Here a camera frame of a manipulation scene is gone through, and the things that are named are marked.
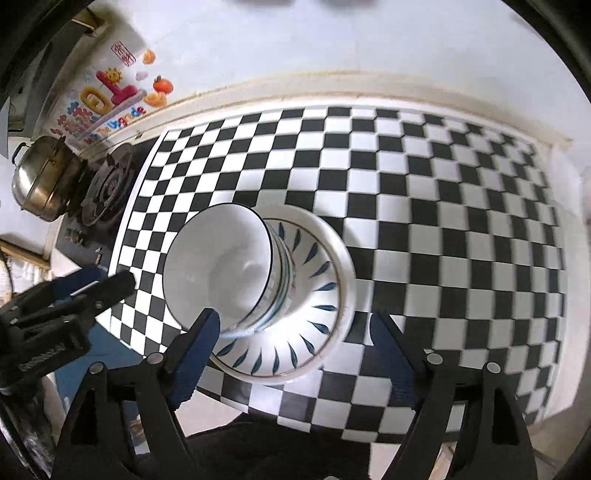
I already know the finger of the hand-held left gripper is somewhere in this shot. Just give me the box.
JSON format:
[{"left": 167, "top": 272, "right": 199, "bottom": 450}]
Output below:
[
  {"left": 28, "top": 267, "right": 104, "bottom": 304},
  {"left": 69, "top": 270, "right": 137, "bottom": 325}
]

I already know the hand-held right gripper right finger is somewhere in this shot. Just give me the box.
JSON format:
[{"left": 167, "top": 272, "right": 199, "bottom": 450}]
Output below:
[{"left": 369, "top": 313, "right": 539, "bottom": 480}]

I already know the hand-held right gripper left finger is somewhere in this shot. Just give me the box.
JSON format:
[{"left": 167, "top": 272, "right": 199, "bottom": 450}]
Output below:
[{"left": 51, "top": 307, "right": 222, "bottom": 480}]

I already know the blue leaf pattern plate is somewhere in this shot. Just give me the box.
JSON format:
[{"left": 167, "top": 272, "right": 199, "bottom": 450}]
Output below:
[{"left": 213, "top": 218, "right": 346, "bottom": 377}]

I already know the black gas stove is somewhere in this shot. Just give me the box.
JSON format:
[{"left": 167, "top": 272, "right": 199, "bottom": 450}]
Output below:
[{"left": 54, "top": 137, "right": 149, "bottom": 274}]

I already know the stainless steel pot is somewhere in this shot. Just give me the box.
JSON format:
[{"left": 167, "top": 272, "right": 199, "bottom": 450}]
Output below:
[{"left": 10, "top": 135, "right": 86, "bottom": 223}]

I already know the black and white checkered mat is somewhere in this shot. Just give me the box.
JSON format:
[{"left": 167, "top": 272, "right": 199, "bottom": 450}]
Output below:
[{"left": 108, "top": 105, "right": 568, "bottom": 445}]

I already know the colourful fruit wall sticker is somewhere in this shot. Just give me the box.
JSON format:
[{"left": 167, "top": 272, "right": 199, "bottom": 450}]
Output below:
[{"left": 41, "top": 48, "right": 174, "bottom": 149}]

